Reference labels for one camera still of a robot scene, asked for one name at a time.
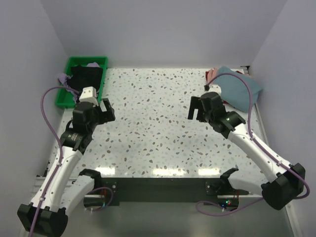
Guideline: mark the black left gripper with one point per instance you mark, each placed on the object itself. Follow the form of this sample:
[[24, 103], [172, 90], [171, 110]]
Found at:
[[106, 116]]

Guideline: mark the folded blue t shirt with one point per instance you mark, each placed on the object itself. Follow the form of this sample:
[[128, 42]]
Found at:
[[255, 89]]

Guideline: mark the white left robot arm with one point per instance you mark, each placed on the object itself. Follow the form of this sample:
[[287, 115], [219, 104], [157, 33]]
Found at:
[[48, 212]]

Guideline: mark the green plastic bin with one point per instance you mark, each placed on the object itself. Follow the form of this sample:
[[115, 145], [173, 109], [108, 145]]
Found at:
[[67, 97]]

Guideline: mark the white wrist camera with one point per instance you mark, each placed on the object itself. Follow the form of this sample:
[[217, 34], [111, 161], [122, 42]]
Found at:
[[89, 94], [213, 88]]

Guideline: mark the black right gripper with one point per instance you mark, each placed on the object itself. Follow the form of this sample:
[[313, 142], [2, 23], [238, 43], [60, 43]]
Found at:
[[196, 103]]

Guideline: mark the crumpled purple t shirt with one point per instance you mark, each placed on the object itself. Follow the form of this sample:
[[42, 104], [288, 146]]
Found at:
[[64, 77]]

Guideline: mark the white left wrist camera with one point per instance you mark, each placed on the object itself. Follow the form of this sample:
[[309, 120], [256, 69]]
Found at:
[[89, 94]]

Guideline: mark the black t shirt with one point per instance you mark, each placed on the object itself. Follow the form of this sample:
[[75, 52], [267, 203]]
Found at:
[[85, 77]]

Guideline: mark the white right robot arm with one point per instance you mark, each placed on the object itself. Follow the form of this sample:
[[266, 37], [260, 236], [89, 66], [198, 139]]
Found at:
[[285, 181]]

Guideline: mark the folded pink t shirt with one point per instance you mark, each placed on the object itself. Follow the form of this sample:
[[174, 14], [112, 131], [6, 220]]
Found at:
[[211, 74]]

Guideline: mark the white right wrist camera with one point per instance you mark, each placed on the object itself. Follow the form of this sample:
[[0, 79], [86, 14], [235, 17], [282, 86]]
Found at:
[[213, 88]]

